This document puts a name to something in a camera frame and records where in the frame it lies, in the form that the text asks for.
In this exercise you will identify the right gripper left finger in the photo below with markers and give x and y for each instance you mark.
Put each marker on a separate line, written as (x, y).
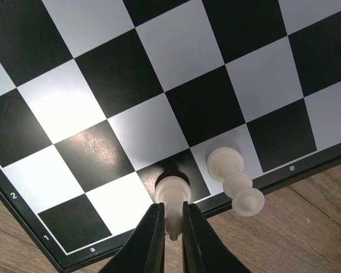
(144, 250)

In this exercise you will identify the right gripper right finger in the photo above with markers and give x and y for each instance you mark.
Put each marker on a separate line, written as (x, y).
(202, 249)

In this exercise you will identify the white bishop piece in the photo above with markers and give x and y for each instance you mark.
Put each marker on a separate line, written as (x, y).
(172, 191)

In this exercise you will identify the white queen piece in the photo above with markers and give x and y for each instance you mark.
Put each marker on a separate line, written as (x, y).
(226, 165)

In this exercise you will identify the black and white chessboard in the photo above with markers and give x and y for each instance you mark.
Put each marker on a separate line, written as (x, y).
(101, 99)

